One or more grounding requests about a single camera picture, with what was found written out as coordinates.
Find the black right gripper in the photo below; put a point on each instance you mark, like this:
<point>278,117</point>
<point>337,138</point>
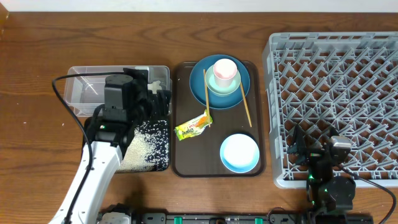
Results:
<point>300,144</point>

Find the mint green bowl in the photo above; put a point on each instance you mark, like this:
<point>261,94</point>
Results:
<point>217,90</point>

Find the dark blue plate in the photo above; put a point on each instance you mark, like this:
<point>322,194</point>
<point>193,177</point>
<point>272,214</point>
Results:
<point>217,102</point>

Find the yellow green snack wrapper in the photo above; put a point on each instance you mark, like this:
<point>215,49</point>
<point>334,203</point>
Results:
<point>194,127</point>

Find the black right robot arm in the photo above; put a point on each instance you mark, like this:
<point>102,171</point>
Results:
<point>330,196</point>

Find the white napkin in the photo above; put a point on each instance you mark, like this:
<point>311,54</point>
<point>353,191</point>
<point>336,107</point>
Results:
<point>154,86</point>

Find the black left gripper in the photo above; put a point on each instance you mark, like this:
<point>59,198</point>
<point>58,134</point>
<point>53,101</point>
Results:
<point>161,108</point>

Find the pink cup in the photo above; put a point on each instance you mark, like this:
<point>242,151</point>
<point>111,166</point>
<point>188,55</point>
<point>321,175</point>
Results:
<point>224,70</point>

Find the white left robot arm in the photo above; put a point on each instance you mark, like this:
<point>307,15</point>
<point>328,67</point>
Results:
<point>86,193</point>

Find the clear plastic bin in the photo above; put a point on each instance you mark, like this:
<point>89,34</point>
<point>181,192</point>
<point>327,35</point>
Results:
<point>84,94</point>

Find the light blue bowl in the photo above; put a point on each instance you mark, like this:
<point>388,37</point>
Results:
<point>239,153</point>

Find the wooden chopstick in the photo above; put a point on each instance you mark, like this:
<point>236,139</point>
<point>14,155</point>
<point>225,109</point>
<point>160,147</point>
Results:
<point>245,104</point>
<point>206,99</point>

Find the brown serving tray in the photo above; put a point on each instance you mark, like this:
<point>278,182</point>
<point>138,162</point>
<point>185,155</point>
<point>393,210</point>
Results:
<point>200,156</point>

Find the grey dishwasher rack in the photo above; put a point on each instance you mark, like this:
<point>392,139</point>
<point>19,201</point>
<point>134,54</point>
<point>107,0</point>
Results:
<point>345,80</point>

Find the black rectangular tray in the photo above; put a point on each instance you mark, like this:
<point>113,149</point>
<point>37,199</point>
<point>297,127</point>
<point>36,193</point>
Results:
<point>114,136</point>

